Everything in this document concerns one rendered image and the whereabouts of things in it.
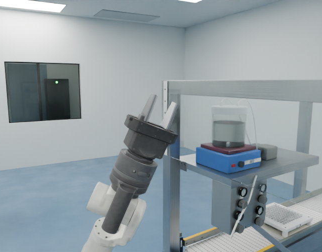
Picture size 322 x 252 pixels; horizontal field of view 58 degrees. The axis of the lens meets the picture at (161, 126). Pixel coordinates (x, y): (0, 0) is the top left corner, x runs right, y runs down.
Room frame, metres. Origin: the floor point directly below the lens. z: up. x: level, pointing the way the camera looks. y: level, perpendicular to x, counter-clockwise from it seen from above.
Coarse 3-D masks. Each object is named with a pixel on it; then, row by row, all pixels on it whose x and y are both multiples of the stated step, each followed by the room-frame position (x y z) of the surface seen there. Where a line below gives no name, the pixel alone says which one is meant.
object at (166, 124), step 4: (172, 104) 0.64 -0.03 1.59; (176, 104) 0.63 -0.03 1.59; (168, 108) 0.64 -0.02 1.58; (172, 108) 0.63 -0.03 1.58; (176, 108) 0.63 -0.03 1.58; (168, 112) 0.64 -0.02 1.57; (172, 112) 0.62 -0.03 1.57; (164, 116) 0.65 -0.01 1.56; (168, 116) 0.63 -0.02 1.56; (172, 116) 0.62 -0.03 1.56; (164, 120) 0.64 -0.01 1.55; (168, 120) 0.62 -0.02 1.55; (172, 120) 0.63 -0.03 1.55; (160, 124) 0.65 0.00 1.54; (164, 124) 0.63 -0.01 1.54; (168, 124) 0.62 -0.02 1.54; (164, 128) 0.63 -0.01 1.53; (168, 128) 0.62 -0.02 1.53
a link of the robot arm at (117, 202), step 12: (120, 180) 0.58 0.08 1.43; (96, 192) 0.59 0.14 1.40; (108, 192) 0.59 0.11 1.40; (120, 192) 0.55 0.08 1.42; (132, 192) 0.56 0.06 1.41; (144, 192) 0.60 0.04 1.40; (96, 204) 0.58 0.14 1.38; (108, 204) 0.58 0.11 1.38; (120, 204) 0.55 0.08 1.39; (132, 204) 0.58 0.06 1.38; (108, 216) 0.55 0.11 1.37; (120, 216) 0.55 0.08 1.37; (108, 228) 0.55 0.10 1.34
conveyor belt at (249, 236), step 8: (296, 208) 1.76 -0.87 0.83; (304, 208) 1.76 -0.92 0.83; (312, 216) 1.65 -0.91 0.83; (320, 216) 1.65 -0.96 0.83; (224, 232) 1.46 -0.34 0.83; (248, 232) 1.46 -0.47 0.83; (256, 232) 1.46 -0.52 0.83; (208, 240) 1.38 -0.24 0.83; (216, 240) 1.38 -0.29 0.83; (224, 240) 1.38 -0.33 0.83; (232, 240) 1.38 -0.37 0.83; (240, 240) 1.38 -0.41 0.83; (248, 240) 1.38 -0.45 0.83; (256, 240) 1.38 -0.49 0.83; (264, 240) 1.38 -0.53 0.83; (192, 248) 1.31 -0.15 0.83; (200, 248) 1.31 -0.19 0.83; (208, 248) 1.31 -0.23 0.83; (216, 248) 1.31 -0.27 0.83; (224, 248) 1.31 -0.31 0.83; (232, 248) 1.31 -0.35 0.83; (240, 248) 1.31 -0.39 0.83; (248, 248) 1.31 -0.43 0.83; (256, 248) 1.31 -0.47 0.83
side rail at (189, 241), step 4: (280, 204) 1.74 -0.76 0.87; (284, 204) 1.77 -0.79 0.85; (288, 204) 1.79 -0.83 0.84; (216, 228) 1.44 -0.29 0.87; (208, 232) 1.41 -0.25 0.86; (212, 232) 1.42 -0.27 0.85; (216, 232) 1.44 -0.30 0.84; (196, 236) 1.36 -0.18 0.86; (200, 236) 1.38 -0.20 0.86; (204, 236) 1.39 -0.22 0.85; (208, 236) 1.41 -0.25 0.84; (188, 240) 1.33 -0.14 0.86; (192, 240) 1.35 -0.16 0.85; (196, 240) 1.36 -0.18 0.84; (184, 244) 1.32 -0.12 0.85; (188, 244) 1.33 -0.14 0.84
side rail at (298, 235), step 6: (318, 222) 1.50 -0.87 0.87; (306, 228) 1.44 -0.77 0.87; (312, 228) 1.46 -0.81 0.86; (318, 228) 1.49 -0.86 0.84; (294, 234) 1.38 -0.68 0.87; (300, 234) 1.40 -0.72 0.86; (306, 234) 1.43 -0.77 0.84; (282, 240) 1.32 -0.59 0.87; (288, 240) 1.34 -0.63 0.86; (294, 240) 1.37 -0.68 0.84
